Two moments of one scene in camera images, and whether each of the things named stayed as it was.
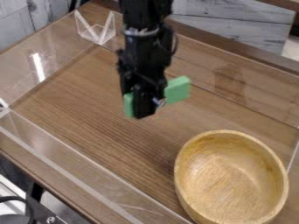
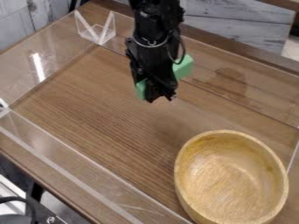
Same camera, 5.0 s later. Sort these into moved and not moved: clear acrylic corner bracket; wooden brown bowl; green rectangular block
Moved: green rectangular block
Not moved: clear acrylic corner bracket; wooden brown bowl
